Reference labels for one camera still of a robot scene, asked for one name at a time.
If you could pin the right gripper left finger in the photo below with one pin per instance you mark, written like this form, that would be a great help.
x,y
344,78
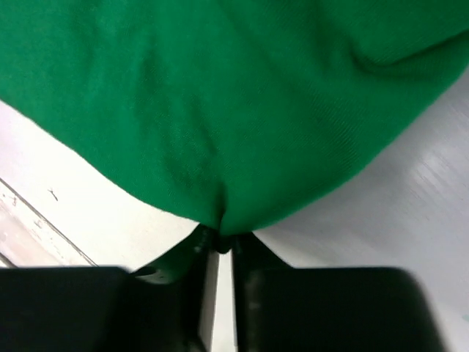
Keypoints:
x,y
175,296

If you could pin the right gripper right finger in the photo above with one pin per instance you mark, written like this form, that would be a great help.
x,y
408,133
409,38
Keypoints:
x,y
251,261

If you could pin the green t shirt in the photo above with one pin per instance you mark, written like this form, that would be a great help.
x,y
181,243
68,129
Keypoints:
x,y
234,114

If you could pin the white front platform board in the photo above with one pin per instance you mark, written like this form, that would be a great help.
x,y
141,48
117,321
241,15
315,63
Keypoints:
x,y
28,239

